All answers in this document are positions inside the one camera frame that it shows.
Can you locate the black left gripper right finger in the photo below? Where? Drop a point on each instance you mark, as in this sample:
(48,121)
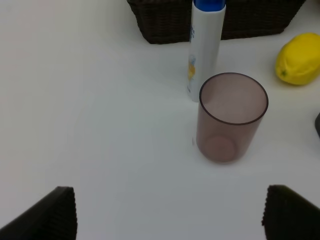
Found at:
(289,216)

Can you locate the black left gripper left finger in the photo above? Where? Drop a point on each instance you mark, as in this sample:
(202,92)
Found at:
(54,217)

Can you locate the black pump bottle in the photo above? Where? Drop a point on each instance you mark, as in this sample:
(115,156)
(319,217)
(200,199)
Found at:
(317,124)

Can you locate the translucent pink plastic cup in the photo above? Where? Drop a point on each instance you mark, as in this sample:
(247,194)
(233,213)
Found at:
(231,108)

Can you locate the yellow lemon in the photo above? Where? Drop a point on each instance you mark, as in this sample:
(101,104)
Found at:
(298,62)

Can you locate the white bottle blue cap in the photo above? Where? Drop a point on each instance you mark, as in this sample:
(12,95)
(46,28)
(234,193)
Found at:
(205,47)

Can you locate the dark brown wicker basket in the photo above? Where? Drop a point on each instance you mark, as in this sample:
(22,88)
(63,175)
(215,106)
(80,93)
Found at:
(174,21)

